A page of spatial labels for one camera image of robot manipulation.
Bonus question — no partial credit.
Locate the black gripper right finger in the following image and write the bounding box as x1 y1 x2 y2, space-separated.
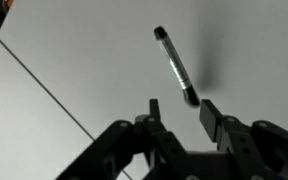
199 98 288 180

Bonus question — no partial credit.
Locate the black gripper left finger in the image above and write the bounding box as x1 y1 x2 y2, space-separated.
55 98 189 180

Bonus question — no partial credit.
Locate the black and silver pen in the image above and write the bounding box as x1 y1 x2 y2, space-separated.
153 25 202 108

